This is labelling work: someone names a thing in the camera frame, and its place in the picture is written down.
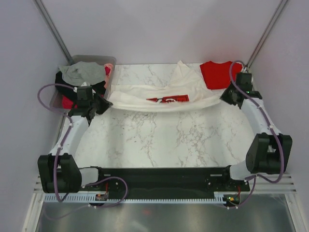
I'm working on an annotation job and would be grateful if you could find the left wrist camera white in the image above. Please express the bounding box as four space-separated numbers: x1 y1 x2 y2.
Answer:
73 82 90 93

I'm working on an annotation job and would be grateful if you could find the black t-shirt in bin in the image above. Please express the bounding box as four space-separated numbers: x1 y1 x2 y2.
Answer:
55 71 106 101

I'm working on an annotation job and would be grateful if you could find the white printed t-shirt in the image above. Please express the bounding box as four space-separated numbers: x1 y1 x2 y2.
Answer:
108 61 221 113

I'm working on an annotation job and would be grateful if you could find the left aluminium corner post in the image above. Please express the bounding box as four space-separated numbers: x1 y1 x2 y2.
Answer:
33 0 73 64

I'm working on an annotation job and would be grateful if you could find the aluminium front frame rail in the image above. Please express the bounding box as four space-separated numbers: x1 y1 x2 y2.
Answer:
22 176 45 232

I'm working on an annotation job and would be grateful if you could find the white slotted cable duct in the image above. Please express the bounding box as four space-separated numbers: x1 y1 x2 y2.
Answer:
44 191 224 203

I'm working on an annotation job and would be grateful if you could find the right aluminium corner post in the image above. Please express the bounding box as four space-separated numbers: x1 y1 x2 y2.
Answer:
246 0 290 68

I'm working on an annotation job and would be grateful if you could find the grey plastic bin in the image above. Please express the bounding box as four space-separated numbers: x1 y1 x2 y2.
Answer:
49 55 116 112

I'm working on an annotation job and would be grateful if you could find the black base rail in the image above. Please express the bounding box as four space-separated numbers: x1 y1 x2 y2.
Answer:
85 167 250 198

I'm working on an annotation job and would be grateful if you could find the magenta t-shirt in bin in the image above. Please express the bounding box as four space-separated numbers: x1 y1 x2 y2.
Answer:
61 96 77 110

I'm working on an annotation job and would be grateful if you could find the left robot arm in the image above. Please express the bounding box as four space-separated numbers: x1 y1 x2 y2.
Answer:
37 86 112 195

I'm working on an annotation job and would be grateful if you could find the folded red t-shirt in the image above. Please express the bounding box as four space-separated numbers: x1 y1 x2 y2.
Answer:
200 61 232 90

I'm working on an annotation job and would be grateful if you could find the grey t-shirt in bin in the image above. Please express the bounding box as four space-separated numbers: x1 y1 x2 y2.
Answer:
58 61 106 87

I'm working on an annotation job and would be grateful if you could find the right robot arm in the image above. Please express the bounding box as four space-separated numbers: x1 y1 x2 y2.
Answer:
221 72 293 190

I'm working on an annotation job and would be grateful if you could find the aluminium corner post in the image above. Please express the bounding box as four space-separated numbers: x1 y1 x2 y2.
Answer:
33 0 73 64
246 0 290 68

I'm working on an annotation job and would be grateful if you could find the pink t-shirt in bin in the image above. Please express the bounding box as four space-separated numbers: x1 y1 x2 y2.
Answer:
104 63 114 89

